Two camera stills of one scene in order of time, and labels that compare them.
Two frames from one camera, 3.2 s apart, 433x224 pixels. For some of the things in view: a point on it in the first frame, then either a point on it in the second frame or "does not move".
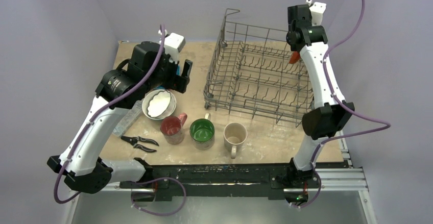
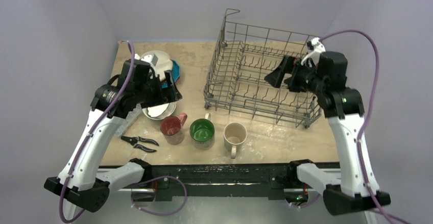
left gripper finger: [182, 81] → [172, 93]
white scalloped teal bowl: [159, 104] does not move
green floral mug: [202, 132] does not move
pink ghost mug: [171, 127] does not move
